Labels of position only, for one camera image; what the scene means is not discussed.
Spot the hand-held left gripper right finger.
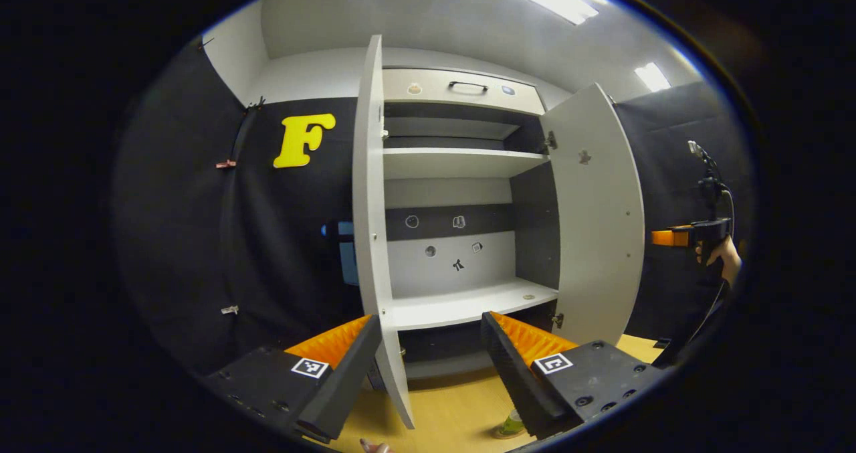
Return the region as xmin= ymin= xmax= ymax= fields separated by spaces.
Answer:
xmin=480 ymin=311 xmax=669 ymax=440

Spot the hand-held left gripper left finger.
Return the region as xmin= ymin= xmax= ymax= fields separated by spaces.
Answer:
xmin=204 ymin=314 xmax=383 ymax=444

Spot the clear bottle with green label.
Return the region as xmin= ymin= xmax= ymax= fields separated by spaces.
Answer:
xmin=495 ymin=409 xmax=529 ymax=438

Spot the grey white cabinet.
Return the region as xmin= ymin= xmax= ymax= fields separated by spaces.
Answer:
xmin=381 ymin=67 xmax=562 ymax=380

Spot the white cabinet shelf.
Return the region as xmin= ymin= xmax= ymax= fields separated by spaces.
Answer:
xmin=383 ymin=147 xmax=549 ymax=179

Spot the beige cabinet drawer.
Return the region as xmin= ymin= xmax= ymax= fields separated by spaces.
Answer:
xmin=383 ymin=68 xmax=546 ymax=116

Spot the black backdrop cloth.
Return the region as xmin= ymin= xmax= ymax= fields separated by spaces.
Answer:
xmin=612 ymin=82 xmax=753 ymax=367
xmin=114 ymin=38 xmax=365 ymax=373

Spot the small ceiling light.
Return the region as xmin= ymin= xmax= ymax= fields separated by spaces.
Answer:
xmin=634 ymin=62 xmax=671 ymax=93

